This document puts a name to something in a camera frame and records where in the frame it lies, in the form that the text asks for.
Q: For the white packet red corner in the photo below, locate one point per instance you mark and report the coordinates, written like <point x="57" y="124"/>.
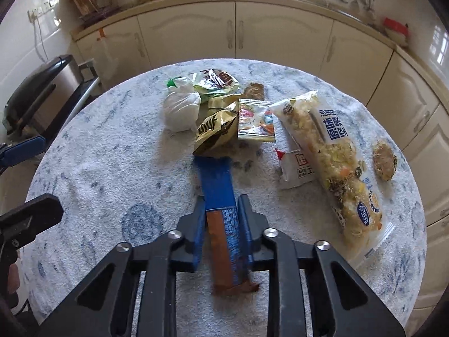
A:
<point x="298" y="168"/>

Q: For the colourful small packet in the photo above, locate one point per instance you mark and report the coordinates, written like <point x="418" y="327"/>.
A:
<point x="256" y="121"/>

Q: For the orange tape strip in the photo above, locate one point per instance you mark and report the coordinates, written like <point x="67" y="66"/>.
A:
<point x="101" y="34"/>

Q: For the round marble-pattern table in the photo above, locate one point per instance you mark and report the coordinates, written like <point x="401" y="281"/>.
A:
<point x="105" y="168"/>

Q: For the small yellow silver packet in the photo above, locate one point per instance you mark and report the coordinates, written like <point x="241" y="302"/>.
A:
<point x="219" y="103"/>

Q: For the white bowl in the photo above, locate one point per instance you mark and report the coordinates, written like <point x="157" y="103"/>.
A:
<point x="396" y="40"/>

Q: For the red pot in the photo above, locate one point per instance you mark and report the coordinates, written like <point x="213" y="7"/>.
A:
<point x="396" y="26"/>

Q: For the knotted white plastic bag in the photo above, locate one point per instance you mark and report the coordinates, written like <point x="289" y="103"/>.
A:
<point x="179" y="108"/>

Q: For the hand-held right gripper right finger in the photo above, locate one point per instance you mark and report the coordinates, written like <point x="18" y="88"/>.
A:
<point x="245" y="238"/>

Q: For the green white snack wrapper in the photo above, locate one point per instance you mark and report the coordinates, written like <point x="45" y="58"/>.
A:
<point x="210" y="89"/>

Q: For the long nut bar pack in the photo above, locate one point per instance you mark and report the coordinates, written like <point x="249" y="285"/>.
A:
<point x="336" y="168"/>

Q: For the steel trash bin black lid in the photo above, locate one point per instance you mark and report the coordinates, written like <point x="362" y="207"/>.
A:
<point x="35" y="84"/>

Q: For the metal tube frame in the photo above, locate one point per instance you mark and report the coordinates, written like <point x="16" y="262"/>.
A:
<point x="89" y="84"/>

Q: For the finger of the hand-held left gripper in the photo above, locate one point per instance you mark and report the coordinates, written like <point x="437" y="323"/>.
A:
<point x="21" y="151"/>
<point x="31" y="214"/>

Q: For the round brown cookie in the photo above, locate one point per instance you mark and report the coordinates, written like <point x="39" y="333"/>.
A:
<point x="384" y="161"/>

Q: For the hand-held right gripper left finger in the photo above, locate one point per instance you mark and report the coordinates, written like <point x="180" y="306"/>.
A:
<point x="198" y="249"/>

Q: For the gold snack packet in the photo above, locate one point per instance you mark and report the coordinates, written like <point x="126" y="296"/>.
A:
<point x="214" y="131"/>

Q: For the person's left hand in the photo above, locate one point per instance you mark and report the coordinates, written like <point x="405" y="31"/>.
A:
<point x="13" y="281"/>

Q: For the blue brown snack wrapper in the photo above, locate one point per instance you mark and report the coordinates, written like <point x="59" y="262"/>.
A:
<point x="217" y="189"/>

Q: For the white wall socket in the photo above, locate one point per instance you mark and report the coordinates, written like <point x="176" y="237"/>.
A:
<point x="40" y="8"/>

